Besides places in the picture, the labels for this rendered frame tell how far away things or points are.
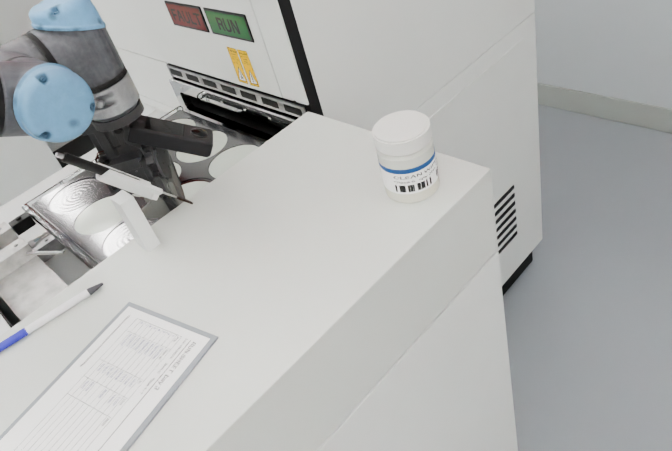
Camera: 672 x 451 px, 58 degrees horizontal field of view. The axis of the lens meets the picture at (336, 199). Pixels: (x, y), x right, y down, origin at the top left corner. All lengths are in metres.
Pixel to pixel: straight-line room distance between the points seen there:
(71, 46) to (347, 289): 0.44
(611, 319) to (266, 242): 1.28
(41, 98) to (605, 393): 1.46
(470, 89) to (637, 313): 0.86
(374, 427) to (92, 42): 0.59
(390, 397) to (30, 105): 0.53
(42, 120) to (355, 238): 0.36
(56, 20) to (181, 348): 0.40
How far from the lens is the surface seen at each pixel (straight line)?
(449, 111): 1.31
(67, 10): 0.80
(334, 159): 0.87
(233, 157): 1.08
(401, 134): 0.71
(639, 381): 1.76
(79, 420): 0.70
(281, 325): 0.66
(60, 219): 1.14
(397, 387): 0.81
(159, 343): 0.71
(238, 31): 1.04
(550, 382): 1.73
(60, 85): 0.65
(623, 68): 2.48
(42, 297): 1.03
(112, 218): 1.07
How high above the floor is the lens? 1.45
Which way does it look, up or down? 37 degrees down
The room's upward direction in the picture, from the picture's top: 17 degrees counter-clockwise
